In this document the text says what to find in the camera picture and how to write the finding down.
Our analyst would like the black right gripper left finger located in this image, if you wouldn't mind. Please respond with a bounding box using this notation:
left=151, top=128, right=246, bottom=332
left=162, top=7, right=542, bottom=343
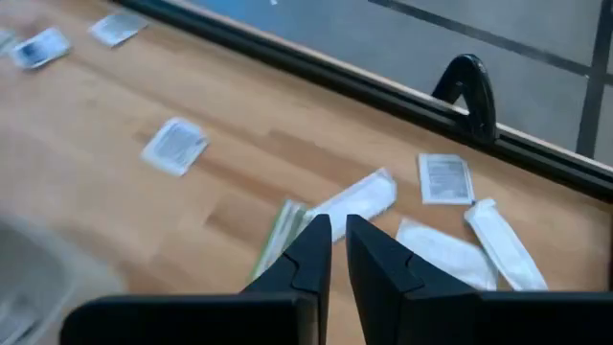
left=241, top=213, right=333, bottom=345

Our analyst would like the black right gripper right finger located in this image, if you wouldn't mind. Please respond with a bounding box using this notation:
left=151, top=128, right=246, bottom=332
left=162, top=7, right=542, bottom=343
left=345, top=214, right=480, bottom=345

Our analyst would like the plain white bandage wrapper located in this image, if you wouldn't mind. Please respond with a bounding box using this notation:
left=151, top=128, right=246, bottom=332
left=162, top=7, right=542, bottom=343
left=395, top=218, right=499, bottom=292
left=306, top=167, right=398, bottom=243
left=463, top=197, right=550, bottom=292

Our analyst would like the white plastic bin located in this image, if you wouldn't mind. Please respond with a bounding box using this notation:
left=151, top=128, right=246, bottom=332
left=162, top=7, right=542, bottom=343
left=0, top=210, right=125, bottom=345

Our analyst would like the white packet blue print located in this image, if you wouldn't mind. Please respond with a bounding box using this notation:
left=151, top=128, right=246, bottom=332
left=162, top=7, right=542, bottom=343
left=9, top=27, right=72, bottom=71

